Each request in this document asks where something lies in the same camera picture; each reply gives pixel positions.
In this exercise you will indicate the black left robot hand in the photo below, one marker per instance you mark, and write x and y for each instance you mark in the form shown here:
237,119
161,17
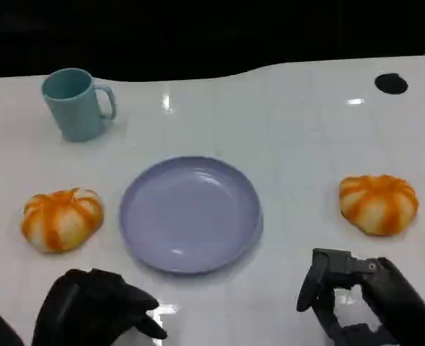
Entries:
86,310

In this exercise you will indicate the orange and white bread roll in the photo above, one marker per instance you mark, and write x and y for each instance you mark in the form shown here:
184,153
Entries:
378,203
62,220

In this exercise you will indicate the pale green mug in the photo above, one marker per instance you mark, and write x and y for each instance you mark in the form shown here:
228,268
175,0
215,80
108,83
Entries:
75,108

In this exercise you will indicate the black round table grommet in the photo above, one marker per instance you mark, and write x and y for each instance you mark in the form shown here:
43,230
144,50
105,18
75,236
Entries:
391,83

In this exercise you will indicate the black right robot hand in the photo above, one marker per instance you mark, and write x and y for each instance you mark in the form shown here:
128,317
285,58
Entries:
396,299

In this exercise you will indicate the lilac plate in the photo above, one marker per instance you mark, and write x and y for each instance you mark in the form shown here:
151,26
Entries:
190,214

